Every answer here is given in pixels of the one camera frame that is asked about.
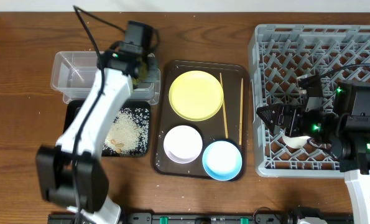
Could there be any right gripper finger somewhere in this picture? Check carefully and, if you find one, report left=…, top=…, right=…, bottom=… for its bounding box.
left=256, top=103, right=283, bottom=117
left=264, top=114, right=286, bottom=134

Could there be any white cup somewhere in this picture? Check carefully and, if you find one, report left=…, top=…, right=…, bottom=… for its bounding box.
left=282, top=135, right=310, bottom=149

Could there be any wooden chopstick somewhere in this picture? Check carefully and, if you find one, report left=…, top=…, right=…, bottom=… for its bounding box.
left=220, top=73, right=229, bottom=139
left=239, top=78, right=244, bottom=146

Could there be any light blue bowl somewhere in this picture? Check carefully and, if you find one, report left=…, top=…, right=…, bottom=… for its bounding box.
left=202, top=140, right=243, bottom=181

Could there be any yellow round plate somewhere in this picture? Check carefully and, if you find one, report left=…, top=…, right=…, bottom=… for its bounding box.
left=169, top=70, right=224, bottom=121

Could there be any pink white bowl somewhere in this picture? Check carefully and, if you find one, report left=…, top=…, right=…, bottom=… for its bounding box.
left=163, top=125, right=203, bottom=164

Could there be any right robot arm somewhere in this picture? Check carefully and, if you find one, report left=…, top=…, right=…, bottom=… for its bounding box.
left=256, top=80, right=370, bottom=223

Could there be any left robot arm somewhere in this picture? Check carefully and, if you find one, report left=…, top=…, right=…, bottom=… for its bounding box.
left=35, top=21, right=158, bottom=223

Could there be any grey plastic dishwasher rack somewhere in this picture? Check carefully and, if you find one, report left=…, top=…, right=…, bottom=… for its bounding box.
left=248, top=24, right=370, bottom=179

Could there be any dark brown serving tray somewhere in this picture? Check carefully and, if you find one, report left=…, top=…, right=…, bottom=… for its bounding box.
left=151, top=60, right=249, bottom=182

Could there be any clear plastic bin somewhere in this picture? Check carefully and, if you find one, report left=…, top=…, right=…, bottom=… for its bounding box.
left=50, top=51, right=161, bottom=105

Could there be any black tray with rice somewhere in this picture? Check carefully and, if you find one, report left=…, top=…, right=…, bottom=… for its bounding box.
left=62, top=100, right=152, bottom=157

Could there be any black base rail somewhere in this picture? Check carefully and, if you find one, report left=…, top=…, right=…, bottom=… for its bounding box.
left=47, top=207, right=353, bottom=224

